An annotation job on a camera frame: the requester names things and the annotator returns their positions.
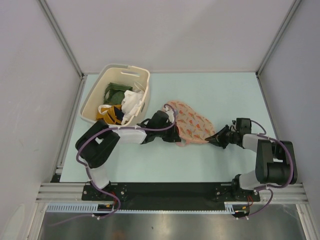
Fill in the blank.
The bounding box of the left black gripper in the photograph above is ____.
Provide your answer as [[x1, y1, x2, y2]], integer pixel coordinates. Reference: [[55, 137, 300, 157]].
[[154, 120, 181, 142]]

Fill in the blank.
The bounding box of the pink floral mesh laundry bag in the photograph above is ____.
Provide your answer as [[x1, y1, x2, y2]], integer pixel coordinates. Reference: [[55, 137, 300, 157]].
[[166, 100, 216, 147]]

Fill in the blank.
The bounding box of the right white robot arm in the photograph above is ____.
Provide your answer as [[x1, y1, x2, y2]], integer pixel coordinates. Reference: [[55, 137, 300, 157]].
[[206, 118, 298, 202]]

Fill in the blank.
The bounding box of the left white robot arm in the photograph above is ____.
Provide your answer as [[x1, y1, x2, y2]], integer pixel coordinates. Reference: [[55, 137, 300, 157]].
[[75, 110, 182, 200]]

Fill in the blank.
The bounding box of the cream plastic laundry basket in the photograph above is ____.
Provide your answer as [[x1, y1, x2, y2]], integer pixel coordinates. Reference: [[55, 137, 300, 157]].
[[79, 64, 150, 126]]

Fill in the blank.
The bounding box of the white garment in basket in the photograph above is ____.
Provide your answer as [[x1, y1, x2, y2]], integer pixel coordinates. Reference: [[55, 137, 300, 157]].
[[120, 90, 144, 125]]

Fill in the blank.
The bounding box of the mustard yellow garment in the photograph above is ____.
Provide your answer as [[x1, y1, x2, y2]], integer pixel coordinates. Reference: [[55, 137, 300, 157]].
[[96, 104, 124, 125]]

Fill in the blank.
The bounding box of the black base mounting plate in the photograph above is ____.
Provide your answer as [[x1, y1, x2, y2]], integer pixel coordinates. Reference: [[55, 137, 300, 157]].
[[81, 182, 261, 209]]

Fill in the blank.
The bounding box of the green garment in basket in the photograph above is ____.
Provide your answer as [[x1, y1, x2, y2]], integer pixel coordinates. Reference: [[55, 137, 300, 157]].
[[103, 82, 133, 105]]

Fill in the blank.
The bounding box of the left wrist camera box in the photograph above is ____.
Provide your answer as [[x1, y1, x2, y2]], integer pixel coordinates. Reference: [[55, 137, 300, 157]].
[[162, 106, 177, 124]]

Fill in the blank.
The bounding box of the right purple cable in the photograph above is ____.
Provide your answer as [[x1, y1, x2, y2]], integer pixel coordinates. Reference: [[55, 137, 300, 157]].
[[236, 119, 294, 220]]

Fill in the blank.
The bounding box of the grey slotted cable duct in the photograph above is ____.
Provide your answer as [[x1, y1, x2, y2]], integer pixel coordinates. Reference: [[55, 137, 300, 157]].
[[46, 202, 249, 215]]

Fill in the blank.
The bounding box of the right aluminium corner post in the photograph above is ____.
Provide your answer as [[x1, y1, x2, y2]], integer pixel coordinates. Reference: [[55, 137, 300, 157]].
[[255, 0, 303, 79]]

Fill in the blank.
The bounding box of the aluminium corner post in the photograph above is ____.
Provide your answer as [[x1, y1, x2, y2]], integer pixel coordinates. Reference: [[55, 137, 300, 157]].
[[34, 0, 86, 80], [255, 0, 303, 79]]

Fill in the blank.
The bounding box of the left aluminium corner post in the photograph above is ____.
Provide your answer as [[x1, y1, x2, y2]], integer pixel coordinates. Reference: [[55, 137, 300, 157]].
[[34, 0, 86, 80]]

